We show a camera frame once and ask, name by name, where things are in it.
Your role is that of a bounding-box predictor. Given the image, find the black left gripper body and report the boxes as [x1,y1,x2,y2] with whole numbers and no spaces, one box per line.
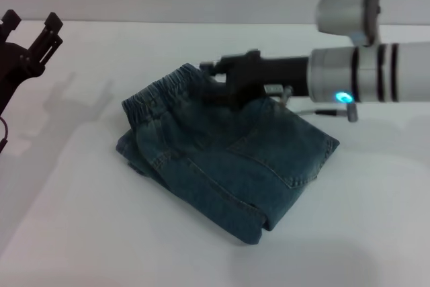
[0,40,46,117]

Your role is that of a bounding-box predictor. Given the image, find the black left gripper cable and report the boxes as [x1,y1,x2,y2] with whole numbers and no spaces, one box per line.
[0,116,10,154]

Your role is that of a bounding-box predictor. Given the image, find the blue denim shorts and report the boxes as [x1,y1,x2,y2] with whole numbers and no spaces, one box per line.
[116,63,341,245]

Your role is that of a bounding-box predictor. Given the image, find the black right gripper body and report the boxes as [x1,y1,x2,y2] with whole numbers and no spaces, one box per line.
[217,49,310,110]

